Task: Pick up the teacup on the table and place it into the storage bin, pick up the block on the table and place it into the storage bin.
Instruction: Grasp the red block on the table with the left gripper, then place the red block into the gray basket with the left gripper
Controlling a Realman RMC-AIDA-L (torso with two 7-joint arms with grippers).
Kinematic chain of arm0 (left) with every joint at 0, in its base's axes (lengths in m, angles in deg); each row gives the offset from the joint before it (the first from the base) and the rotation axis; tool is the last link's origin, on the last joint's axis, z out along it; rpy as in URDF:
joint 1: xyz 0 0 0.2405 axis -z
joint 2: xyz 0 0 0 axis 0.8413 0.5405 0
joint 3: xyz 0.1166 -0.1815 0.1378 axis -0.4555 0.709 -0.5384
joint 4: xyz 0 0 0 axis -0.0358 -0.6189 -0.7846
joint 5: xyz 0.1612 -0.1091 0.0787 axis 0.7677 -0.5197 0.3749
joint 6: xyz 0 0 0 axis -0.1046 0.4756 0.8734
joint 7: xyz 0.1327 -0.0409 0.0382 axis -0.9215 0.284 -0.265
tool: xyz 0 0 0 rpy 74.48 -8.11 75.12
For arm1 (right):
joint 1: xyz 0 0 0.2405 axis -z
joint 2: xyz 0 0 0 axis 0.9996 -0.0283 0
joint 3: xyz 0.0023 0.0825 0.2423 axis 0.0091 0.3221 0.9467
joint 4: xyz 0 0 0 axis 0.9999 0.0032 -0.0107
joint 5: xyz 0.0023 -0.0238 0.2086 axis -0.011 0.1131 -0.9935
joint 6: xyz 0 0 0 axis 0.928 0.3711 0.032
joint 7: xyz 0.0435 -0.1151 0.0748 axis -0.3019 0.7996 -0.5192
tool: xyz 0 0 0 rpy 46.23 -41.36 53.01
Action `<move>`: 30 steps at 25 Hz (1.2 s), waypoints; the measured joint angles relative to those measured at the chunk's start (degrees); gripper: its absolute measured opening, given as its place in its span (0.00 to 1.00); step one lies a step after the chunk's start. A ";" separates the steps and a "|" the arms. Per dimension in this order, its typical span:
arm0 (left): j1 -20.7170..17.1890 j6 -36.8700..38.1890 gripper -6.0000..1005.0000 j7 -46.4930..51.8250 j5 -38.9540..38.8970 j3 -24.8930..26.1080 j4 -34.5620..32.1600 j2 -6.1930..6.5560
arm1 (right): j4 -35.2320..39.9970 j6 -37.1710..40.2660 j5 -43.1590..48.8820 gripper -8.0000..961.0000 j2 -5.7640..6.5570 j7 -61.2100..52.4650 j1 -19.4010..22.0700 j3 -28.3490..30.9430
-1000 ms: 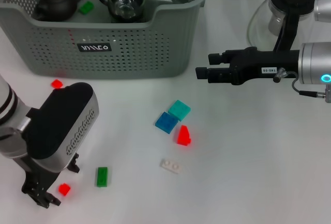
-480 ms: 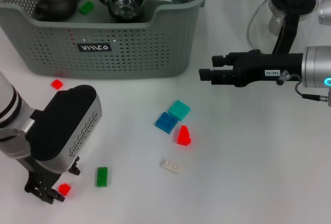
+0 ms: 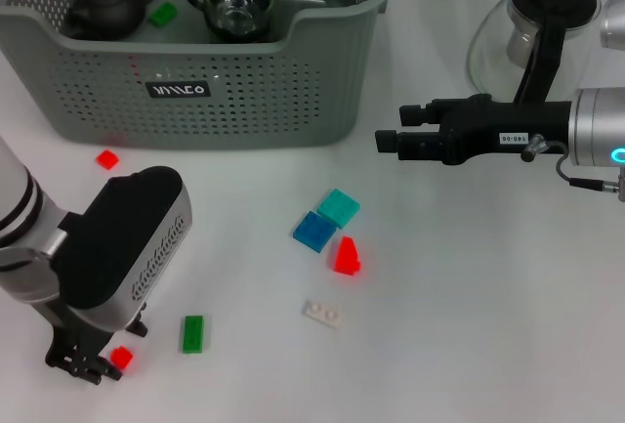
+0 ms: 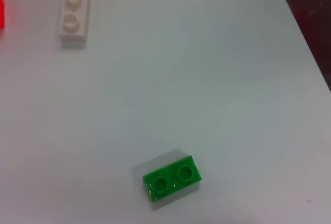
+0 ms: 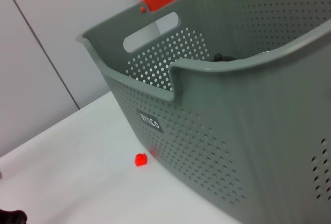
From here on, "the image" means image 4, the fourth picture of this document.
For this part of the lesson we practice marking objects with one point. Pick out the white flat plate block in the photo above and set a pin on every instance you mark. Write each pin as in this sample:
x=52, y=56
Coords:
x=75, y=14

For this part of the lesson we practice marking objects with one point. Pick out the dark maroon furniture panel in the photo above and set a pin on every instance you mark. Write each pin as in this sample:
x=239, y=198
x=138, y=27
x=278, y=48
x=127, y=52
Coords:
x=315, y=14

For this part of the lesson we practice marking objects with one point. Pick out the bright red slope block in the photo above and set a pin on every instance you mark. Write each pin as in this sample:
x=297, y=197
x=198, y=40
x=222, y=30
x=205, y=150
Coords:
x=2, y=12

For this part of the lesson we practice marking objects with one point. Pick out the green building block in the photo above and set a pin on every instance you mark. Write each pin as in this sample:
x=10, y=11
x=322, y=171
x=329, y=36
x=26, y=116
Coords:
x=172, y=178

